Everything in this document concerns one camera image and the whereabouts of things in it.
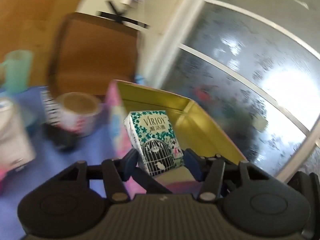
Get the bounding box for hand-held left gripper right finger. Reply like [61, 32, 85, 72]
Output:
[184, 149, 270, 202]

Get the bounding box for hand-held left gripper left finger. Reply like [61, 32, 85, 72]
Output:
[59, 149, 173, 203]

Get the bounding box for green floral tissue packet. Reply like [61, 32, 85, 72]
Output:
[124, 110, 185, 177]

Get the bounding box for yellow and pink tin box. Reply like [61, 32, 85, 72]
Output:
[104, 79, 248, 195]

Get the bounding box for blue printed table cloth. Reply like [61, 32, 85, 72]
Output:
[0, 85, 140, 240]

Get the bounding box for frosted glass door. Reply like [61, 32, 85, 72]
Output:
[147, 0, 320, 182]

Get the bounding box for brown wooden chair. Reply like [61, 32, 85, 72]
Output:
[47, 12, 141, 99]

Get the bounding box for large white tissue pack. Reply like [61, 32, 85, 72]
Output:
[0, 100, 36, 172]

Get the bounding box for green plastic cup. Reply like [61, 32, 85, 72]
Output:
[0, 50, 34, 93]

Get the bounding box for black stand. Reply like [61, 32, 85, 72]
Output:
[97, 0, 150, 29]

